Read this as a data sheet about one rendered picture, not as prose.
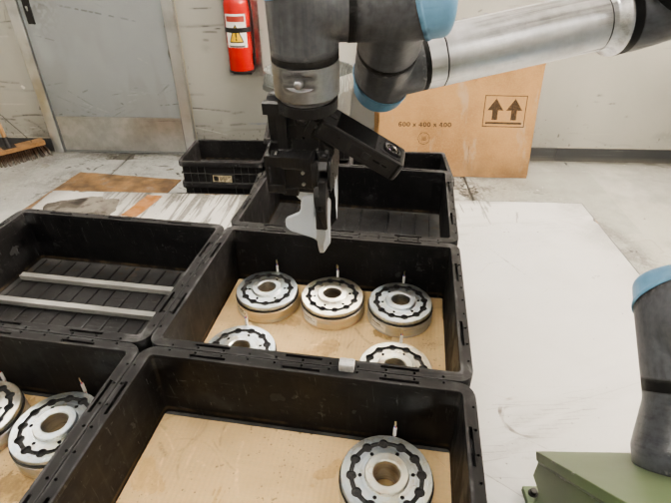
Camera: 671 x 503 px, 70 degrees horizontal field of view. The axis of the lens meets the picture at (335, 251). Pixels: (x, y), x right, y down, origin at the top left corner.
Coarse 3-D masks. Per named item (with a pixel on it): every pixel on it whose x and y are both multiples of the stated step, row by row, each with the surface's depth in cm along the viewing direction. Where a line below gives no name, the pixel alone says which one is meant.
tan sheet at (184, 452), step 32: (160, 448) 58; (192, 448) 58; (224, 448) 58; (256, 448) 58; (288, 448) 58; (320, 448) 58; (128, 480) 55; (160, 480) 55; (192, 480) 55; (224, 480) 55; (256, 480) 55; (288, 480) 55; (320, 480) 55; (384, 480) 55; (448, 480) 55
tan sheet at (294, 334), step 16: (432, 304) 81; (224, 320) 78; (240, 320) 78; (288, 320) 78; (304, 320) 78; (432, 320) 78; (208, 336) 75; (288, 336) 75; (304, 336) 75; (320, 336) 75; (336, 336) 75; (352, 336) 75; (368, 336) 75; (384, 336) 75; (416, 336) 75; (432, 336) 75; (304, 352) 72; (320, 352) 72; (336, 352) 72; (352, 352) 72; (432, 352) 72; (432, 368) 69
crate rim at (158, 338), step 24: (336, 240) 81; (360, 240) 80; (384, 240) 80; (408, 240) 80; (456, 264) 74; (192, 288) 69; (456, 288) 69; (168, 312) 64; (456, 312) 64; (288, 360) 57; (312, 360) 57; (336, 360) 57; (360, 360) 57
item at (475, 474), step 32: (160, 352) 58; (192, 352) 58; (128, 384) 54; (384, 384) 54; (416, 384) 54; (448, 384) 54; (96, 416) 50; (480, 448) 47; (64, 480) 44; (480, 480) 44
